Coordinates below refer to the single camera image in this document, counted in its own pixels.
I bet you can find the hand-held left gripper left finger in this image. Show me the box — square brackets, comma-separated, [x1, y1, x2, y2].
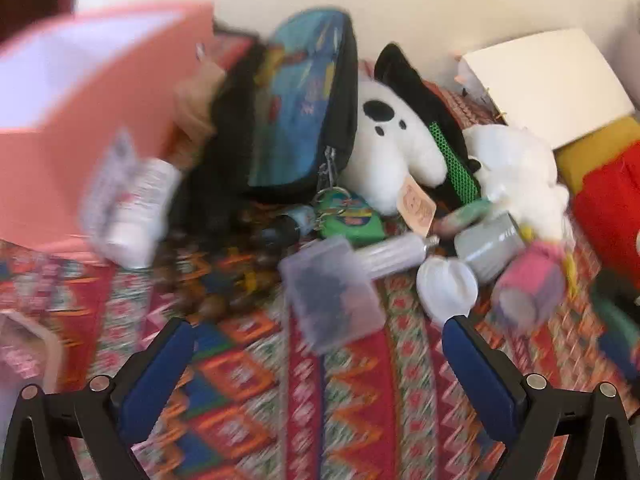
[0, 317, 197, 480]

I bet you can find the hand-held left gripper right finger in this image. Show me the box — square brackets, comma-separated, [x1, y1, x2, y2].
[441, 314, 640, 480]

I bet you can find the pink cardboard box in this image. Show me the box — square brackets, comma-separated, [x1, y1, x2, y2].
[0, 1, 216, 256]

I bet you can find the white black spotted plush dog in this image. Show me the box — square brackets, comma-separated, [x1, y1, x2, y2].
[340, 42, 451, 216]

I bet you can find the beige plush toy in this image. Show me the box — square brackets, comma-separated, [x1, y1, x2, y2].
[172, 60, 226, 146]

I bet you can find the grey cylinder container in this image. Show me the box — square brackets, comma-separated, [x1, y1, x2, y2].
[454, 211, 526, 283]

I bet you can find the pink roll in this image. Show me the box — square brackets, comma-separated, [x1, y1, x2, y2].
[492, 245, 568, 331]

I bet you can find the colourful patterned blanket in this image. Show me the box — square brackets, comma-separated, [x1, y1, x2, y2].
[0, 60, 640, 480]

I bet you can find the pink white bag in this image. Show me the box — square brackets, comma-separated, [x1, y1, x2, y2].
[0, 310, 58, 411]

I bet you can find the dark green toy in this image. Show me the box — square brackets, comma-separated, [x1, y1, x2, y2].
[590, 270, 640, 376]

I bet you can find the grey ribbed tube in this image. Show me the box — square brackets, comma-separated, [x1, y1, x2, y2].
[350, 232, 441, 281]

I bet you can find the green pink tube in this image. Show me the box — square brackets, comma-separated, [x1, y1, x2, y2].
[435, 197, 493, 233]

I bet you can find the white plastic bottle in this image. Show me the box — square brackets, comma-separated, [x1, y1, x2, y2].
[102, 157, 183, 268]

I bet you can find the clear plastic box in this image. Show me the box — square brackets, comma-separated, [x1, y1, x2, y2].
[279, 235, 386, 356]

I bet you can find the brown card tag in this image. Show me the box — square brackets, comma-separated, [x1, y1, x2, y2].
[396, 175, 437, 236]

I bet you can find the small dark blue bottle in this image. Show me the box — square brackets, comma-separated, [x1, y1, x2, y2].
[270, 205, 316, 246]

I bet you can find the white paper leaflet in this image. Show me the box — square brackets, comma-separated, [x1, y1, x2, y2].
[82, 130, 138, 241]

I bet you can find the white fluffy plush toy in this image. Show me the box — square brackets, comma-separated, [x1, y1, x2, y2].
[462, 122, 576, 241]

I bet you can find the yellow red cushion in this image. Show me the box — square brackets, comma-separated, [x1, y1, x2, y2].
[555, 115, 640, 271]

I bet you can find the blue printed zip pouch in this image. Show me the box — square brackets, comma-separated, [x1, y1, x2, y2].
[245, 7, 361, 203]

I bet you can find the brown wooden bead string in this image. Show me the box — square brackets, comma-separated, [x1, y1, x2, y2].
[155, 210, 281, 321]

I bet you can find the green keychain pouch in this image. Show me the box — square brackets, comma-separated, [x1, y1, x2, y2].
[315, 187, 387, 248]

